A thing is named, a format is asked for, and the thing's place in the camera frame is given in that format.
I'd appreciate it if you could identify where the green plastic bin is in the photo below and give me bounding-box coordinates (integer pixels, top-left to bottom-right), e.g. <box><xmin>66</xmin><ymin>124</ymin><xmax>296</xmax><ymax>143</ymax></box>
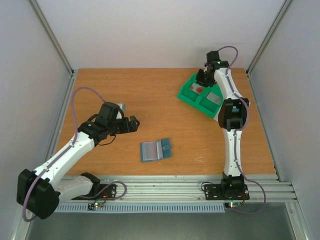
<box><xmin>177</xmin><ymin>73</ymin><xmax>213</xmax><ymax>108</ymax></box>
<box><xmin>195</xmin><ymin>84</ymin><xmax>223</xmax><ymax>121</ymax></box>

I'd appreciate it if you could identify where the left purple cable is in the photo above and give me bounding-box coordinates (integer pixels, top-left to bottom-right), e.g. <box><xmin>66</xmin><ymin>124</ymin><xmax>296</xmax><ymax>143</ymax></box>
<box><xmin>21</xmin><ymin>86</ymin><xmax>107</xmax><ymax>223</ymax></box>

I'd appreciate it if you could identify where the green plastic bin middle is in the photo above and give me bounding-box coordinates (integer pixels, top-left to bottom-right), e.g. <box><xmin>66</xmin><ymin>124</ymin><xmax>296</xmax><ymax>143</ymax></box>
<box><xmin>195</xmin><ymin>84</ymin><xmax>223</xmax><ymax>121</ymax></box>

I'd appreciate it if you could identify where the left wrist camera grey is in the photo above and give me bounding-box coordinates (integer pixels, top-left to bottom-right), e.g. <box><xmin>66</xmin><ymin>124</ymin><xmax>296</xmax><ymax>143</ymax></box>
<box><xmin>117</xmin><ymin>102</ymin><xmax>126</xmax><ymax>112</ymax></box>

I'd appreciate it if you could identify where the aluminium rail base frame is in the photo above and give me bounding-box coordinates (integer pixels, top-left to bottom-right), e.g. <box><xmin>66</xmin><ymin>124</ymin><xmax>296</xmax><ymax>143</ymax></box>
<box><xmin>9</xmin><ymin>69</ymin><xmax>311</xmax><ymax>240</ymax></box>

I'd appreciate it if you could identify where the teal card holder wallet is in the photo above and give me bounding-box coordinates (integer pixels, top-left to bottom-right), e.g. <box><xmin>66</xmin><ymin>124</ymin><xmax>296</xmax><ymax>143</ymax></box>
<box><xmin>140</xmin><ymin>138</ymin><xmax>172</xmax><ymax>163</ymax></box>

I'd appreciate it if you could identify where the small circuit board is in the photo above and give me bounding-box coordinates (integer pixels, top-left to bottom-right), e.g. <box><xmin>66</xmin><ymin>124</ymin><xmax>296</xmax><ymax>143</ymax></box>
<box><xmin>87</xmin><ymin>202</ymin><xmax>104</xmax><ymax>211</ymax></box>
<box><xmin>224</xmin><ymin>201</ymin><xmax>244</xmax><ymax>209</ymax></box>

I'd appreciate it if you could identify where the red circle card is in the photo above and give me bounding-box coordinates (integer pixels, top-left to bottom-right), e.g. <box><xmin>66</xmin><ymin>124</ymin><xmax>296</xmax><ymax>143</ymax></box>
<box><xmin>189</xmin><ymin>83</ymin><xmax>204</xmax><ymax>95</ymax></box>

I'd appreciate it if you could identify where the left aluminium corner post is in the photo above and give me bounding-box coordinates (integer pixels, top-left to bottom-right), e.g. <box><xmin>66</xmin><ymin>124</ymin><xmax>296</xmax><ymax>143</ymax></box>
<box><xmin>28</xmin><ymin>0</ymin><xmax>74</xmax><ymax>76</ymax></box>

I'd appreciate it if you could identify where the grey card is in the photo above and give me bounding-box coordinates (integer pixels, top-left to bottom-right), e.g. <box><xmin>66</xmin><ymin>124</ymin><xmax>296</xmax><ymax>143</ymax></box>
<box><xmin>206</xmin><ymin>92</ymin><xmax>223</xmax><ymax>105</ymax></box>

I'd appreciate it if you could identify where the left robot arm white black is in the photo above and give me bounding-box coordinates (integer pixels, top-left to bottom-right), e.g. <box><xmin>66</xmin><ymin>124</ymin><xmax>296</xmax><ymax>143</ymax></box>
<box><xmin>16</xmin><ymin>102</ymin><xmax>140</xmax><ymax>222</ymax></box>

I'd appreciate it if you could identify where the green plastic bin far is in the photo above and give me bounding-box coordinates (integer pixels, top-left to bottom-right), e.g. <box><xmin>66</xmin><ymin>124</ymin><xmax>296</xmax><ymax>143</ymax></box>
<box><xmin>177</xmin><ymin>73</ymin><xmax>213</xmax><ymax>108</ymax></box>

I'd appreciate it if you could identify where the left small circuit board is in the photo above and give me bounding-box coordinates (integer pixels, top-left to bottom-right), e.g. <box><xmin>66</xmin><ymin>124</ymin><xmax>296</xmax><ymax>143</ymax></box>
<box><xmin>87</xmin><ymin>202</ymin><xmax>104</xmax><ymax>211</ymax></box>

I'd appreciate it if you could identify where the right aluminium corner post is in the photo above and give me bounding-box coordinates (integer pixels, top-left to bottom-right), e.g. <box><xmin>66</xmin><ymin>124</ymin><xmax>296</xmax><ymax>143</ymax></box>
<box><xmin>245</xmin><ymin>0</ymin><xmax>294</xmax><ymax>76</ymax></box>

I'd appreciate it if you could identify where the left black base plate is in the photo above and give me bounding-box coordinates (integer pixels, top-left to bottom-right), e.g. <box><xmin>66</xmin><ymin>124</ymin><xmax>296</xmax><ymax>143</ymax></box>
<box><xmin>72</xmin><ymin>184</ymin><xmax>117</xmax><ymax>201</ymax></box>

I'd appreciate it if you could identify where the right small circuit board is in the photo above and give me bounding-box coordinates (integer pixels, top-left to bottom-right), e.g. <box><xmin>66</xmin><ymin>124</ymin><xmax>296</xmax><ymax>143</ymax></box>
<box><xmin>224</xmin><ymin>201</ymin><xmax>244</xmax><ymax>209</ymax></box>

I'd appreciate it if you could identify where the aluminium corner post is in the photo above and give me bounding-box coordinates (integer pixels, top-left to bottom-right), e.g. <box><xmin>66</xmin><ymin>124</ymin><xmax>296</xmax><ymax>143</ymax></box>
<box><xmin>28</xmin><ymin>0</ymin><xmax>74</xmax><ymax>76</ymax></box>
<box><xmin>245</xmin><ymin>0</ymin><xmax>294</xmax><ymax>76</ymax></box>

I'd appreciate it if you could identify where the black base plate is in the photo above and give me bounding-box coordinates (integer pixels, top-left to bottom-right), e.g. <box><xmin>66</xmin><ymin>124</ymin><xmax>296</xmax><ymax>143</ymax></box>
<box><xmin>200</xmin><ymin>181</ymin><xmax>250</xmax><ymax>201</ymax></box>
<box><xmin>72</xmin><ymin>184</ymin><xmax>117</xmax><ymax>201</ymax></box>

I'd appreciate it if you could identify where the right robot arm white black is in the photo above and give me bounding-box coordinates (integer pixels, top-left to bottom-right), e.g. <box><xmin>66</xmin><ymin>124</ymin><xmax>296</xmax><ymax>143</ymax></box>
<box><xmin>195</xmin><ymin>50</ymin><xmax>250</xmax><ymax>201</ymax></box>

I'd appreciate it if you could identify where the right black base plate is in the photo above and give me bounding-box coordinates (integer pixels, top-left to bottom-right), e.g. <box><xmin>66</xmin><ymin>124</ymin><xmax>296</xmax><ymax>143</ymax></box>
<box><xmin>200</xmin><ymin>181</ymin><xmax>250</xmax><ymax>201</ymax></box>

